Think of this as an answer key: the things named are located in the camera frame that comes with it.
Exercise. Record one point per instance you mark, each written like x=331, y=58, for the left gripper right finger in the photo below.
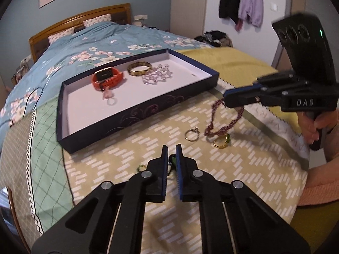
x=187, y=189

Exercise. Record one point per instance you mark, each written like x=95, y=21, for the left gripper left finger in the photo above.
x=157, y=184

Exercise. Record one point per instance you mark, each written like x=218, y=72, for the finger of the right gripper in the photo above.
x=240, y=99
x=254, y=86

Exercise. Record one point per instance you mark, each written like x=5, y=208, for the black hair tie green charm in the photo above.
x=171, y=165

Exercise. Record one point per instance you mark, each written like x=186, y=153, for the tortoiseshell bangle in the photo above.
x=139, y=68

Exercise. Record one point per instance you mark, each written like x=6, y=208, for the orange smart watch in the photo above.
x=106, y=78

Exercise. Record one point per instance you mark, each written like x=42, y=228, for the right forearm pink sleeve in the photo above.
x=322, y=181

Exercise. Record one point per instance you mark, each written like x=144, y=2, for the right hand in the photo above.
x=310, y=127

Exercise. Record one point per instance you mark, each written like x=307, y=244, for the pile of dark clothes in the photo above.
x=215, y=38

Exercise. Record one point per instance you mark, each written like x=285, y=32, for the purple jacket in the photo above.
x=250, y=11

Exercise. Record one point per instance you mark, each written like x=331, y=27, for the black jacket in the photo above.
x=228, y=9

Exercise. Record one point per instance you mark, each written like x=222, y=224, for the dark blue tray box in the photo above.
x=84, y=117

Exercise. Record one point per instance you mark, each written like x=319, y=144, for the blue floral duvet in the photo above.
x=71, y=55

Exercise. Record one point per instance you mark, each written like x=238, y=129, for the wooden headboard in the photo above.
x=121, y=14

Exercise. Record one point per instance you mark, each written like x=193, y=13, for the right patterned pillow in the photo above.
x=102, y=18

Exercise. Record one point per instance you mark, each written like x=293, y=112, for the patterned pillow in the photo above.
x=59, y=35
x=102, y=18

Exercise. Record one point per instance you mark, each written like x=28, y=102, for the nightstand clutter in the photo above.
x=24, y=67

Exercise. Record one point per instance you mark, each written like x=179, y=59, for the left patterned pillow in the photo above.
x=59, y=35

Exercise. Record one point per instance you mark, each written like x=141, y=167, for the white light switch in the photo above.
x=274, y=7

